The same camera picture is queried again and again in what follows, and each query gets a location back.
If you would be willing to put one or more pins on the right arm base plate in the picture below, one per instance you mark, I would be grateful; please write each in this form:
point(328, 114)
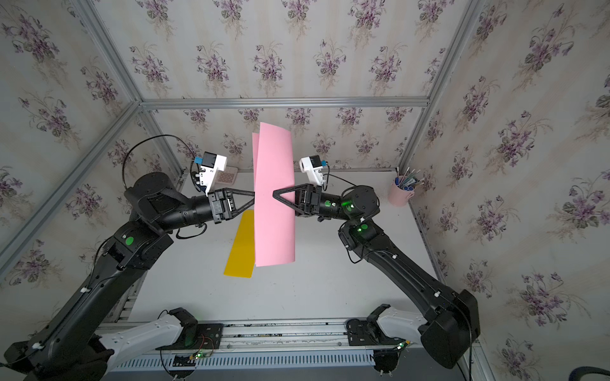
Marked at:
point(363, 333)

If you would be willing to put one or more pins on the pens in cup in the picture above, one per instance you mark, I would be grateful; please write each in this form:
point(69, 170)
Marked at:
point(407, 181)

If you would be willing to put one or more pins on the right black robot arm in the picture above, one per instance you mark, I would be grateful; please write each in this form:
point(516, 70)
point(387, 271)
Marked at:
point(452, 321)

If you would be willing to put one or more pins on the pink rectangular paper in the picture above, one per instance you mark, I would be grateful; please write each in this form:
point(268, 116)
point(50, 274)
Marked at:
point(274, 222)

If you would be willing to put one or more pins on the pink pen cup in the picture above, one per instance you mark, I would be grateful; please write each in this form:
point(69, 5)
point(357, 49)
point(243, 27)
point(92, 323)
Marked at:
point(400, 196)

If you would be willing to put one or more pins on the yellow rectangular paper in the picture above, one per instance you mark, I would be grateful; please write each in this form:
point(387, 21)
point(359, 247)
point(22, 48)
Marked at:
point(242, 258)

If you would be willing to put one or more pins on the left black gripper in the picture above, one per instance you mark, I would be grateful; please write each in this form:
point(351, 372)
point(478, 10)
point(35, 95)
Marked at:
point(220, 204)

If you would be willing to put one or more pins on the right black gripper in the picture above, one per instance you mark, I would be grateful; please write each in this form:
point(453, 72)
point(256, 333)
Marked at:
point(306, 208)

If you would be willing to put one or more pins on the pink calculator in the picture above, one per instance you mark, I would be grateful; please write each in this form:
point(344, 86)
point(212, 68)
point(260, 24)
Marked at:
point(228, 176)

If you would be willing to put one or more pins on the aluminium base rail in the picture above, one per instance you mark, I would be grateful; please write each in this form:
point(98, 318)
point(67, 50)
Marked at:
point(251, 336)

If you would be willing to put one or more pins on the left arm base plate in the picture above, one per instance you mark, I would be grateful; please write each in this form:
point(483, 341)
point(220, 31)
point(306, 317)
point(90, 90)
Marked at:
point(205, 336)

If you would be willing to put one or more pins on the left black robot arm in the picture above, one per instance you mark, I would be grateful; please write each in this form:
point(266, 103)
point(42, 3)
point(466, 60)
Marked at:
point(67, 348)

